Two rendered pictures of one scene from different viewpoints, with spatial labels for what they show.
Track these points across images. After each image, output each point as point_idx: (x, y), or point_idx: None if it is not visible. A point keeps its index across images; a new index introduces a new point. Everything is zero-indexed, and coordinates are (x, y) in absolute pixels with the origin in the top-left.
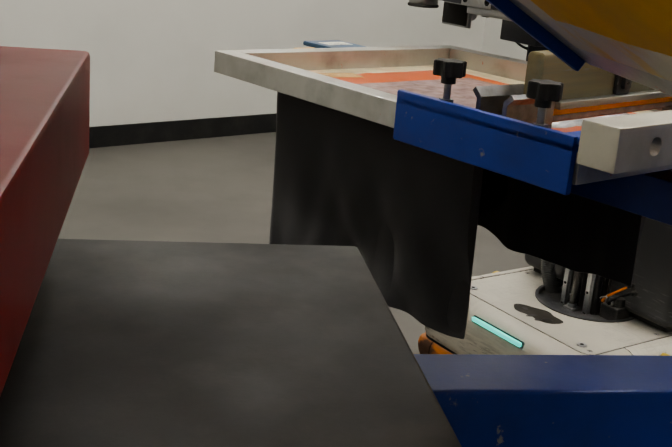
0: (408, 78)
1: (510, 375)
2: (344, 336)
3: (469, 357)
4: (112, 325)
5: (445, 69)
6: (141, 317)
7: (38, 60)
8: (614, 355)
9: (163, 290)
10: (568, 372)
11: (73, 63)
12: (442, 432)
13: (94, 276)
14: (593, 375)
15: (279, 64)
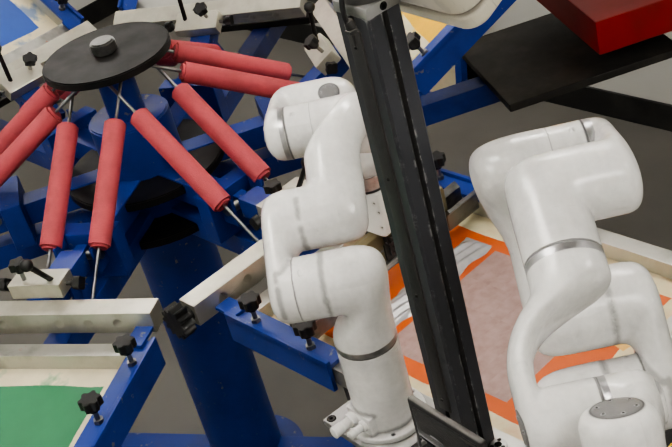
0: (565, 361)
1: (454, 88)
2: (497, 69)
3: (465, 90)
4: (556, 52)
5: None
6: (551, 56)
7: (596, 8)
8: (424, 105)
9: (554, 65)
10: (438, 94)
11: (585, 11)
12: (467, 54)
13: (577, 63)
14: (431, 96)
15: (655, 255)
